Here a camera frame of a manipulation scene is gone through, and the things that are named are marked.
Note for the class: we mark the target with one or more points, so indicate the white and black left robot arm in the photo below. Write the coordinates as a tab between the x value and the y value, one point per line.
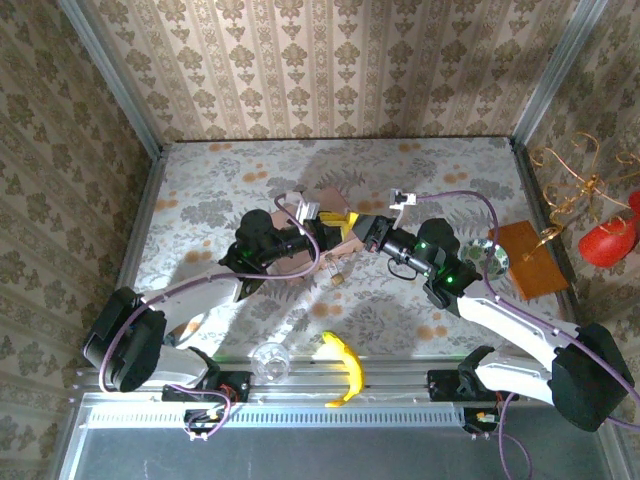
130	340

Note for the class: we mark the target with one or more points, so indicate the pink illustrated card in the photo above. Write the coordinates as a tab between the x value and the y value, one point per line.
334	200

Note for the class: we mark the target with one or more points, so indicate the green patterned ceramic bowl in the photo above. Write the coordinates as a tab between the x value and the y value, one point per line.
475	252

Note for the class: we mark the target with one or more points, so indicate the brown wooden board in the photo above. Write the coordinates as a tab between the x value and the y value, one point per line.
535	265

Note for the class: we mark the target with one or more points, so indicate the clear glass cup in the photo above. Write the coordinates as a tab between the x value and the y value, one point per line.
271	364

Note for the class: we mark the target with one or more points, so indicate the yellow banana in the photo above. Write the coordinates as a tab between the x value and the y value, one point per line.
350	365

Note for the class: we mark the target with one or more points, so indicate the dark blue cup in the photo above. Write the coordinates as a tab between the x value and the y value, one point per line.
169	341

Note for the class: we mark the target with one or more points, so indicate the black right connector box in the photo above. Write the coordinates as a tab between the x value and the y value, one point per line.
480	419

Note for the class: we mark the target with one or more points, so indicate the black connector box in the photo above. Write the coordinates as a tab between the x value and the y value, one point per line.
480	419
202	419

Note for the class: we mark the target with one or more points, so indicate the red round ornament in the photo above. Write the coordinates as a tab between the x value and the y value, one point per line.
605	245

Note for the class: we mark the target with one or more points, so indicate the black left connector box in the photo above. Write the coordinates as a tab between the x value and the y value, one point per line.
202	419

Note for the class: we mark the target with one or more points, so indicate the aluminium rail across table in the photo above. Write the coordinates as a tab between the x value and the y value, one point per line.
390	377

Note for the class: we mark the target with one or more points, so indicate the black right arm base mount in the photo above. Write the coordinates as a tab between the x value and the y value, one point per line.
445	385

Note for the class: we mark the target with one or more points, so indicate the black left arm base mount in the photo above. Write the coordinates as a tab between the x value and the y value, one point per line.
235	385

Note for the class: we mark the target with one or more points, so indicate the aluminium corner post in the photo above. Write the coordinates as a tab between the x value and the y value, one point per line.
555	70
107	70

